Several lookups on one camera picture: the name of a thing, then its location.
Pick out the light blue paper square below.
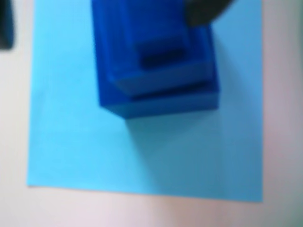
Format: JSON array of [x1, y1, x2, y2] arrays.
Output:
[[26, 0, 264, 203]]

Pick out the tiny blue cube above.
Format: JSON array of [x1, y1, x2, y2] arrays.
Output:
[[123, 0, 191, 70]]

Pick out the small blue cube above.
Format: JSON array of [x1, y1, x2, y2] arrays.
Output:
[[106, 0, 213, 99]]

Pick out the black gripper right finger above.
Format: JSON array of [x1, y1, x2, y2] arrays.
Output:
[[184, 0, 235, 26]]

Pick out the medium blue cube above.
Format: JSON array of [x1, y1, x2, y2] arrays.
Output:
[[91, 0, 220, 119]]

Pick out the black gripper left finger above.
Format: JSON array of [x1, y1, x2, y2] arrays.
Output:
[[0, 0, 17, 51]]

